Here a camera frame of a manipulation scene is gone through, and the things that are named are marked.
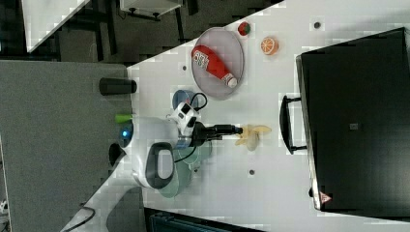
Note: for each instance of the grey round plate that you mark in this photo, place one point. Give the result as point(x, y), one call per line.
point(228, 48)

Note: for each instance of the red strawberry toy on table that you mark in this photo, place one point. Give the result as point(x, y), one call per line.
point(244, 29)

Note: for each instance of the red ketchup bottle toy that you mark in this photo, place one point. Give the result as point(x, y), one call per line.
point(207, 59)

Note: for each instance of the orange slice toy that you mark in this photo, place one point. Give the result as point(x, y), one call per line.
point(269, 46)

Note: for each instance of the black cylinder cup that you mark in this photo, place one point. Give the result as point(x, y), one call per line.
point(115, 86)

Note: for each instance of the green mug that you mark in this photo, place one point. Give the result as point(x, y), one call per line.
point(193, 157)

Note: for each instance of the blue bowl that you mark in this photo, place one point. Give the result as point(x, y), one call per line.
point(184, 96)

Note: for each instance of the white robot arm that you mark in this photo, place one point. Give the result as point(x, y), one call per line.
point(149, 136)

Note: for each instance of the yellow peeled banana toy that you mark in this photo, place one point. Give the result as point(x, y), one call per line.
point(249, 137)

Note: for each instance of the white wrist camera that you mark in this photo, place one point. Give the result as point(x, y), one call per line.
point(185, 117)

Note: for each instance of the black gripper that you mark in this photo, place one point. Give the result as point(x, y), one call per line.
point(202, 134)

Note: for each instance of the silver black toaster oven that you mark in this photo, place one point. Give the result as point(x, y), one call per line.
point(355, 107)

